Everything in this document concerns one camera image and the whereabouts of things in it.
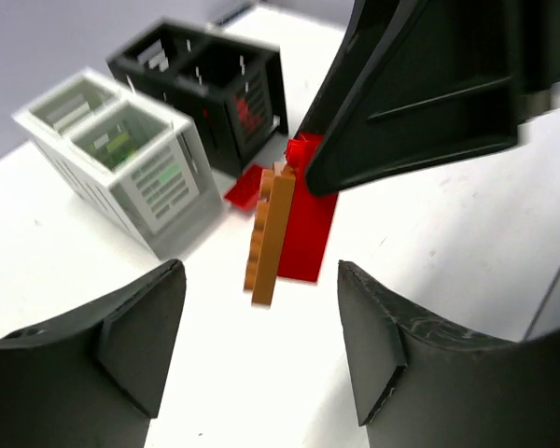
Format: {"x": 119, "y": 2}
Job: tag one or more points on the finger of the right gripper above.
{"x": 421, "y": 83}

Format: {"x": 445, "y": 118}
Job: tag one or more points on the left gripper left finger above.
{"x": 93, "y": 376}

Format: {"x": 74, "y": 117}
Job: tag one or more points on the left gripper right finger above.
{"x": 421, "y": 380}

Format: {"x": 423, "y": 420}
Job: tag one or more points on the small red lego piece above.
{"x": 310, "y": 218}

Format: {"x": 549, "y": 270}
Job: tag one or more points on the lime green small lego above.
{"x": 115, "y": 152}

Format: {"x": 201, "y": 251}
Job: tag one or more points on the red flower lego piece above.
{"x": 250, "y": 113}

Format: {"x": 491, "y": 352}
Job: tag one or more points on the black slotted container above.
{"x": 198, "y": 71}

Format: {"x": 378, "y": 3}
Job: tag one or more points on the orange flat lego brick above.
{"x": 267, "y": 238}

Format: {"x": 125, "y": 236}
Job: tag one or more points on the red lego brick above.
{"x": 244, "y": 194}

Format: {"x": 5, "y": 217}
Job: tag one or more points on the white slotted container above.
{"x": 137, "y": 161}

